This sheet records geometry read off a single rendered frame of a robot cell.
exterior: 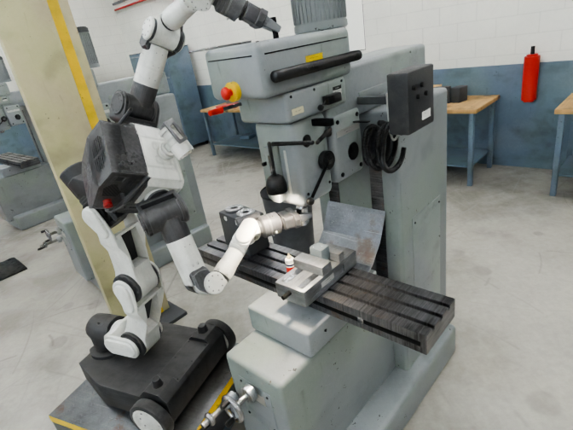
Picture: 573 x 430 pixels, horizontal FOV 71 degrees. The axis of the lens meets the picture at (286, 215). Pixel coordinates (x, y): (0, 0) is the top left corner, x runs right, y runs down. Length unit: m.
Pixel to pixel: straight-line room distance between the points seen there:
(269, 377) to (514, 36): 4.69
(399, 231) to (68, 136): 2.08
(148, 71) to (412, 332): 1.27
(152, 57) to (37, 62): 1.37
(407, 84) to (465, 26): 4.20
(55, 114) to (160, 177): 1.53
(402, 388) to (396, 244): 0.77
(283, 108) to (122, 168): 0.55
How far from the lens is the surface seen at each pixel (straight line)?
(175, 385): 1.98
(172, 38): 1.59
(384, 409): 2.21
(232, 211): 1.99
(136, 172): 1.40
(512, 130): 5.64
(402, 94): 1.47
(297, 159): 1.43
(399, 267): 1.97
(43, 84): 2.88
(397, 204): 1.82
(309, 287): 1.55
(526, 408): 2.58
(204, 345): 2.11
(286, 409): 1.67
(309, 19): 1.59
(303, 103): 1.39
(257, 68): 1.26
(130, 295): 1.86
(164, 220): 1.39
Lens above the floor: 1.90
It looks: 24 degrees down
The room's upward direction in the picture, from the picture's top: 10 degrees counter-clockwise
